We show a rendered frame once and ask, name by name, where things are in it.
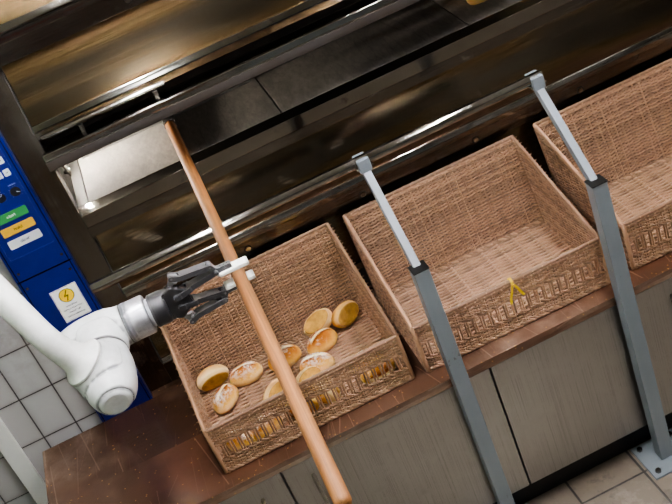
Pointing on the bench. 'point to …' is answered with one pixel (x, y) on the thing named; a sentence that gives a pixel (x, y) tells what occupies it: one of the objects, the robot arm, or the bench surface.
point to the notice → (70, 302)
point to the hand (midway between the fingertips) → (236, 272)
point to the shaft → (265, 333)
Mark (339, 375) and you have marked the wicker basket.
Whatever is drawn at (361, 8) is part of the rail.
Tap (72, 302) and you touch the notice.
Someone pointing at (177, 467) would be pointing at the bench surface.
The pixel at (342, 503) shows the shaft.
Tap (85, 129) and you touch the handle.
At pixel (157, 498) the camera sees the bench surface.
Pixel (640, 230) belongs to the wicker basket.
